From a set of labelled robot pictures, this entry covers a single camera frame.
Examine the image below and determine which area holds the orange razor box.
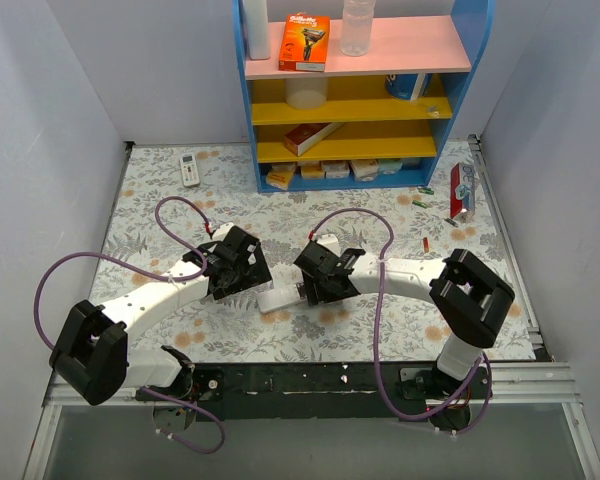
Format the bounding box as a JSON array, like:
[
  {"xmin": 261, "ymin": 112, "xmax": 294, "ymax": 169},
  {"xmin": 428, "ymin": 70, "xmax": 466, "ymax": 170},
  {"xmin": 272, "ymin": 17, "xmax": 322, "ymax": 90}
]
[{"xmin": 278, "ymin": 13, "xmax": 331, "ymax": 73}]

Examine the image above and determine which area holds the red white long box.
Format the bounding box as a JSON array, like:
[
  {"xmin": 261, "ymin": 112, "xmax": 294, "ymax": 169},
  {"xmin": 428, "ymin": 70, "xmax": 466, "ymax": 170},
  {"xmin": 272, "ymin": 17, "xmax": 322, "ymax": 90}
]
[{"xmin": 283, "ymin": 122, "xmax": 343, "ymax": 157}]

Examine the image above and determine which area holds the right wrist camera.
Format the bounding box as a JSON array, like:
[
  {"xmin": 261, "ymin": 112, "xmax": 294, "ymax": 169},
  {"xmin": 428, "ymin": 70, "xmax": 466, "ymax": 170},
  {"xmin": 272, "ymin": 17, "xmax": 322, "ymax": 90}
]
[{"xmin": 306, "ymin": 231, "xmax": 341, "ymax": 257}]

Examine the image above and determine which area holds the blue white can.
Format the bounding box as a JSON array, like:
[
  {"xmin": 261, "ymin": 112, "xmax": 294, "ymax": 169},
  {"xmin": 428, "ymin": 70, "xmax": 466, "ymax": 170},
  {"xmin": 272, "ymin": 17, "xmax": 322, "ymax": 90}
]
[{"xmin": 385, "ymin": 73, "xmax": 432, "ymax": 101}]

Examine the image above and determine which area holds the grey white remote control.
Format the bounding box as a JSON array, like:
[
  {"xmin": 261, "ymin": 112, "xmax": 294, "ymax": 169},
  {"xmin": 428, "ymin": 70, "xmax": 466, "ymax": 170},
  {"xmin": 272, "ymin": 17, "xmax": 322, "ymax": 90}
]
[{"xmin": 257, "ymin": 283, "xmax": 306, "ymax": 314}]

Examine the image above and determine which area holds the white tan small box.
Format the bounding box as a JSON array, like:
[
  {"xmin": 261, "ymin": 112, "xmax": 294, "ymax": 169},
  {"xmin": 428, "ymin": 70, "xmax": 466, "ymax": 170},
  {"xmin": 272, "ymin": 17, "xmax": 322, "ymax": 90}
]
[{"xmin": 349, "ymin": 159, "xmax": 379, "ymax": 182}]

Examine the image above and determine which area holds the small white remote control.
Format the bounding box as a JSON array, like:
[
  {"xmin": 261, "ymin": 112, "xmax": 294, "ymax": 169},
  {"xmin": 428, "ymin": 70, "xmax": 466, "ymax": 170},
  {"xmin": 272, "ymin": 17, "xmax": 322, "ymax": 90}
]
[{"xmin": 179, "ymin": 154, "xmax": 201, "ymax": 188}]

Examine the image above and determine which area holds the clear plastic bottle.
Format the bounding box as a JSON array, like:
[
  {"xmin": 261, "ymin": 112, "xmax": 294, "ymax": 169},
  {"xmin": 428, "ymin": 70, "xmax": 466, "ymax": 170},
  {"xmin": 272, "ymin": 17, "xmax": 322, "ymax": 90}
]
[{"xmin": 340, "ymin": 0, "xmax": 376, "ymax": 57}]

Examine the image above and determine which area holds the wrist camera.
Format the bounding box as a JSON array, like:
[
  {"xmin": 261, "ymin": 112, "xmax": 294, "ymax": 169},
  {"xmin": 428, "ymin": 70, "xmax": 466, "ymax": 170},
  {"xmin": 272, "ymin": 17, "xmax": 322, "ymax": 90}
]
[
  {"xmin": 209, "ymin": 222, "xmax": 234, "ymax": 242},
  {"xmin": 306, "ymin": 231, "xmax": 341, "ymax": 257}
]

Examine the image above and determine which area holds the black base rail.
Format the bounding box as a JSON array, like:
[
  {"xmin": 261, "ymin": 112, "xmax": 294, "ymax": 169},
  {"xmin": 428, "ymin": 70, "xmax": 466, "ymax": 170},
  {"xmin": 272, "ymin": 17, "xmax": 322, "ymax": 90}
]
[{"xmin": 155, "ymin": 362, "xmax": 462, "ymax": 420}]

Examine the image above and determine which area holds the white translucent cup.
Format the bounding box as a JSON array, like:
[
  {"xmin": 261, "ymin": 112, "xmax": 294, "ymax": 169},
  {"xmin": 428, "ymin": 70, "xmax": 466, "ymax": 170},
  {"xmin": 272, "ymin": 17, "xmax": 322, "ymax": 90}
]
[{"xmin": 285, "ymin": 77, "xmax": 329, "ymax": 110}]

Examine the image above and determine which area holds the yellow orange small box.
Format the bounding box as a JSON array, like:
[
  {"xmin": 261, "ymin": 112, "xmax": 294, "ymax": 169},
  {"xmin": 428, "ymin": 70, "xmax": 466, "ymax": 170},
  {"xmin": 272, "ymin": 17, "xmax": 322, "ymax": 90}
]
[{"xmin": 265, "ymin": 169, "xmax": 295, "ymax": 191}]

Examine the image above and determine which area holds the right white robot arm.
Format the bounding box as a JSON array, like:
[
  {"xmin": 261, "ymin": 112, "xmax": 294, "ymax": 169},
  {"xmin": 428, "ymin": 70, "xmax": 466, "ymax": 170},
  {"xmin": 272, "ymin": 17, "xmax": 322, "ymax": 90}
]
[{"xmin": 294, "ymin": 241, "xmax": 515, "ymax": 398}]

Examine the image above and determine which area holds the pale green small box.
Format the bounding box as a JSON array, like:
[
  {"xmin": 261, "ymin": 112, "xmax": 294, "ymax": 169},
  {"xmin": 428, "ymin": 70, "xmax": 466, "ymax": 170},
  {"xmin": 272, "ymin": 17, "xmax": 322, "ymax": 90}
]
[{"xmin": 377, "ymin": 158, "xmax": 403, "ymax": 175}]

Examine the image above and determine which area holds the red toothpaste box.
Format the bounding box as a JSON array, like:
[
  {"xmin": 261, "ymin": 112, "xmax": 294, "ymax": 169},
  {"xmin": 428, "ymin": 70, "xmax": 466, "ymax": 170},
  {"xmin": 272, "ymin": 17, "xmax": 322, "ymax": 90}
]
[{"xmin": 450, "ymin": 163, "xmax": 475, "ymax": 222}]

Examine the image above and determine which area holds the white orange small box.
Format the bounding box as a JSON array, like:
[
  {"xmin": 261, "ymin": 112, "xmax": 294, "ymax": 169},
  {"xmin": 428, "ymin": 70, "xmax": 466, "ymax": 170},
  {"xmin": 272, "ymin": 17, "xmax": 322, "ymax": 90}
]
[{"xmin": 300, "ymin": 163, "xmax": 325, "ymax": 180}]

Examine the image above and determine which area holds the blue shelf unit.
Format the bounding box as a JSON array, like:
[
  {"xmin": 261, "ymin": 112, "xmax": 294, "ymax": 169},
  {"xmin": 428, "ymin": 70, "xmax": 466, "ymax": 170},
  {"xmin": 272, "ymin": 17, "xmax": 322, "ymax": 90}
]
[{"xmin": 232, "ymin": 1, "xmax": 496, "ymax": 193}]

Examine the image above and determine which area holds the white bottle on shelf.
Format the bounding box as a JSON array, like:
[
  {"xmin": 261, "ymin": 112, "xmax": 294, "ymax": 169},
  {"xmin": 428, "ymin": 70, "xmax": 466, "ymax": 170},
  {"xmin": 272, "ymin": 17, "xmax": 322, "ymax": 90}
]
[{"xmin": 242, "ymin": 0, "xmax": 270, "ymax": 60}]

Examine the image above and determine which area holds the floral tablecloth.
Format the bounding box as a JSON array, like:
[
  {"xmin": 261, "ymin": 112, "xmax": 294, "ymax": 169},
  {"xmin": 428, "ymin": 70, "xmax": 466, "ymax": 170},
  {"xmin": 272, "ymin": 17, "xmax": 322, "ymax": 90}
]
[{"xmin": 90, "ymin": 141, "xmax": 513, "ymax": 362}]

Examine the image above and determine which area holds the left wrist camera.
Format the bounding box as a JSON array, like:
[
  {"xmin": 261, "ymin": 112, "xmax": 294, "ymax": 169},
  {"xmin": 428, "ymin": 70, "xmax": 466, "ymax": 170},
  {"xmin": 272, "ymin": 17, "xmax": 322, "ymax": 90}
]
[{"xmin": 209, "ymin": 222, "xmax": 234, "ymax": 242}]

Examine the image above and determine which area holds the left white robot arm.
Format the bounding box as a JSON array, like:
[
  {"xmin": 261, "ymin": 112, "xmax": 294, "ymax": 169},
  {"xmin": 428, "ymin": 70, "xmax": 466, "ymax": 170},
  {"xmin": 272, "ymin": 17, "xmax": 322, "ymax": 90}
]
[{"xmin": 49, "ymin": 224, "xmax": 272, "ymax": 405}]

